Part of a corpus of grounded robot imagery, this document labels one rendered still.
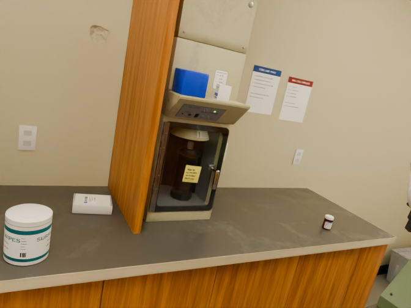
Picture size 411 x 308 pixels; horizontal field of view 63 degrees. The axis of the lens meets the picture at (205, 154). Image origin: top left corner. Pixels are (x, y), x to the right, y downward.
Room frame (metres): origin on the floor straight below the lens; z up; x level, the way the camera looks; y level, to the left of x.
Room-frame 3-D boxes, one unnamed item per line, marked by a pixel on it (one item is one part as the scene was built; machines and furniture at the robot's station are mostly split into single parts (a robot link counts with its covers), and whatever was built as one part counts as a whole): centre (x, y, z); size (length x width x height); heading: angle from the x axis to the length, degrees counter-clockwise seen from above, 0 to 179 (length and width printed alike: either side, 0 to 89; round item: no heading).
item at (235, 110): (1.35, 0.03, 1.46); 0.32 x 0.11 x 0.10; 120
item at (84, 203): (1.34, 0.44, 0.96); 0.16 x 0.12 x 0.04; 112
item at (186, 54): (1.51, 0.12, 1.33); 0.32 x 0.25 x 0.77; 120
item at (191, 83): (1.30, 0.11, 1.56); 0.10 x 0.10 x 0.09; 30
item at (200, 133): (1.39, 0.05, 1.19); 0.30 x 0.01 x 0.40; 120
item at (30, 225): (0.94, 0.49, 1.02); 0.13 x 0.13 x 0.15
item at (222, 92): (1.37, -0.02, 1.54); 0.05 x 0.05 x 0.06; 16
